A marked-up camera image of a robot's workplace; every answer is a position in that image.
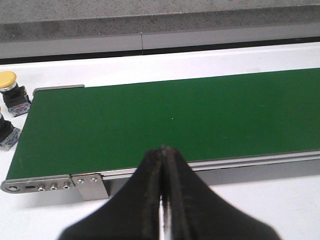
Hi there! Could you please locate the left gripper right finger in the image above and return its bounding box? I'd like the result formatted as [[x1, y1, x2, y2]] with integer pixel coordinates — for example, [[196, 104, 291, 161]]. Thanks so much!
[[162, 146, 280, 240]]

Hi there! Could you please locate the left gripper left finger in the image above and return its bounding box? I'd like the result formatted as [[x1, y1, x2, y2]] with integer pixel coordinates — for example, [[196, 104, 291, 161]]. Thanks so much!
[[59, 148, 162, 240]]

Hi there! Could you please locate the green conveyor belt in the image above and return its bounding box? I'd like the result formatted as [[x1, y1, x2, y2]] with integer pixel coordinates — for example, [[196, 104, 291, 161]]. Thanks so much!
[[5, 67, 320, 181]]

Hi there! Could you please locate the yellow mushroom push button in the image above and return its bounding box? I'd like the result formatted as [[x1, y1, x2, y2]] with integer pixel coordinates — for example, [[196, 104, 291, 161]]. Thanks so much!
[[0, 113, 21, 151], [0, 71, 31, 117]]

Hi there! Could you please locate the grey stone counter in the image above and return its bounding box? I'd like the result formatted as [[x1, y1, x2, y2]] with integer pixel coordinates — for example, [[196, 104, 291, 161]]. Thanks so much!
[[0, 0, 320, 43]]

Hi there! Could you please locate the left conveyor support bracket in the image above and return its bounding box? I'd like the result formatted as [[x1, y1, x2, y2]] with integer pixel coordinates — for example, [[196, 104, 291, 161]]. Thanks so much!
[[71, 173, 109, 201]]

